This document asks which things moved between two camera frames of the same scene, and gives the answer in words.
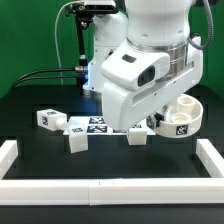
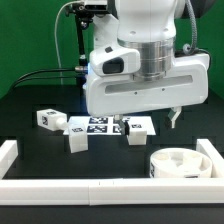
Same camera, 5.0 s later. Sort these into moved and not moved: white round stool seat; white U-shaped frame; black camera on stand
Moved: white round stool seat
Not moved: black camera on stand; white U-shaped frame
